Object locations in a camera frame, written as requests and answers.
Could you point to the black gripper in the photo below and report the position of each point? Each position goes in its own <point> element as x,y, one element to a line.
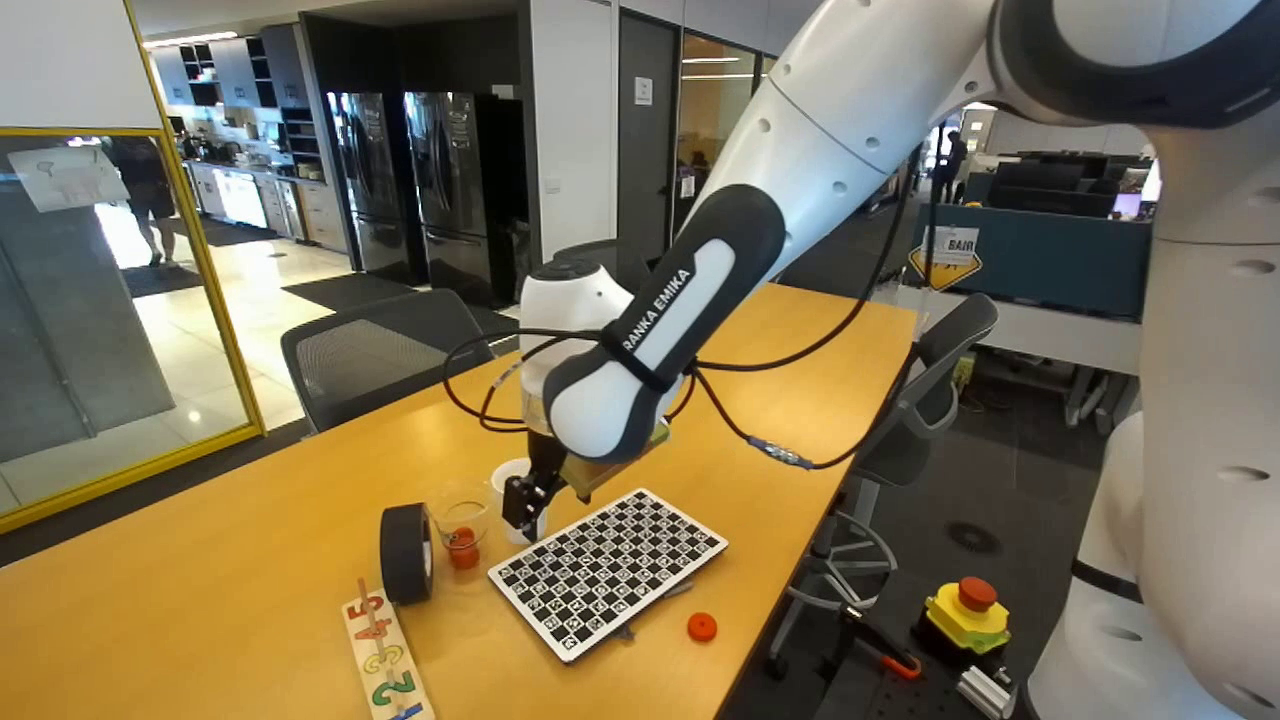
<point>547,460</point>

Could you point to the orange disc with hole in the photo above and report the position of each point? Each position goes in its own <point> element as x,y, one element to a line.
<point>462,560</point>
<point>700,627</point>
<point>464,551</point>
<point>464,537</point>

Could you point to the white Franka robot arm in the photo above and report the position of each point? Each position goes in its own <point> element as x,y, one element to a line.
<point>1173,535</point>

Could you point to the transparent plastic cup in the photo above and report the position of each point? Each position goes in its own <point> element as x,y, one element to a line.
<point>455,515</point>

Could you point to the black white marker board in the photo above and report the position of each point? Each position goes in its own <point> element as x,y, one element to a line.
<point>604,567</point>

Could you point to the black tape roll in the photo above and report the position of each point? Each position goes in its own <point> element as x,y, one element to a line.
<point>404,552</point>

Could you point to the wooden number puzzle board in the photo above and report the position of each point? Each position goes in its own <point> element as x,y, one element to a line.
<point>387,660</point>

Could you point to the grey mesh office chair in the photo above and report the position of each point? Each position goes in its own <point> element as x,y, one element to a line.
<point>372,349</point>

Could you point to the large dark floor mat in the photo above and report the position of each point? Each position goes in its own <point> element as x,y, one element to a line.
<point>362,289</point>

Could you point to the black glass door refrigerators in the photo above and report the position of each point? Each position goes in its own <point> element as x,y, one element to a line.
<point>443,175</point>

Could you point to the black swivel office chair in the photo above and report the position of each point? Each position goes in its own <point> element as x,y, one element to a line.
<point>934,382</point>

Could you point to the small dark floor mat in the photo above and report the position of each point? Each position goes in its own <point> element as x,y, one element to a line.
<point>163,276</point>

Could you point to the small white door sign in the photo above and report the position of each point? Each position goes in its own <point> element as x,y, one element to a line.
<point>645,91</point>

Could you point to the round black floor plate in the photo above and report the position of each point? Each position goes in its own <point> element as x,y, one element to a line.
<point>974,537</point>

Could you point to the yellow red emergency stop button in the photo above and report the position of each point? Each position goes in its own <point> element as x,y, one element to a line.
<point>967,623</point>

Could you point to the standing person dark clothes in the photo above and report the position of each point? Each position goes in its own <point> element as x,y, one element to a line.
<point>144,194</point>

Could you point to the yellow white sign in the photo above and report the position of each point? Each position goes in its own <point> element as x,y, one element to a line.
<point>950,255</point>

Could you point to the small grey metal box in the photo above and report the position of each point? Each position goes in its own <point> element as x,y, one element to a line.
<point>985,694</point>

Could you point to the tan wrist camera box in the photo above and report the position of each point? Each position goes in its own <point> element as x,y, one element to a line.
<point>592,477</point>

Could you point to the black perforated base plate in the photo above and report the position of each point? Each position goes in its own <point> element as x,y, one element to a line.
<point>853,700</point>

